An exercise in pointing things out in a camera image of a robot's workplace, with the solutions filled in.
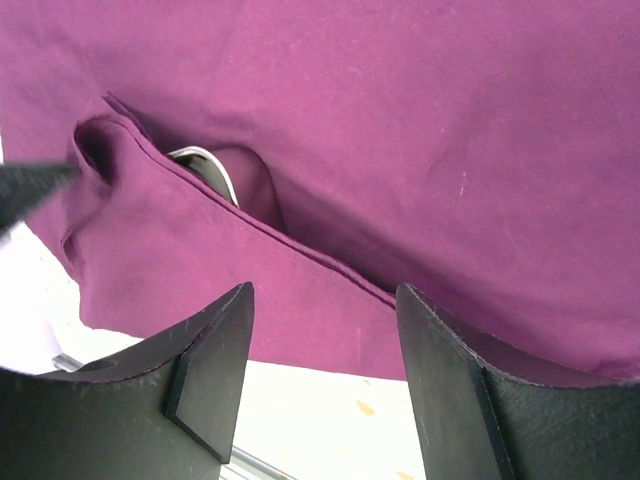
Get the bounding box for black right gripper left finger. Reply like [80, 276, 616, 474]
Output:
[1, 283, 254, 480]

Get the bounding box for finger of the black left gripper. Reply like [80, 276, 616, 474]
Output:
[1, 162, 81, 235]

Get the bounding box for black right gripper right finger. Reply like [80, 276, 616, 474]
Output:
[396, 284, 639, 479]

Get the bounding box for stainless steel tray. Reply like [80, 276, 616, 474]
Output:
[167, 146, 240, 208]

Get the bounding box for purple cloth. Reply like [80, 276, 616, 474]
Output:
[1, 1, 639, 379]

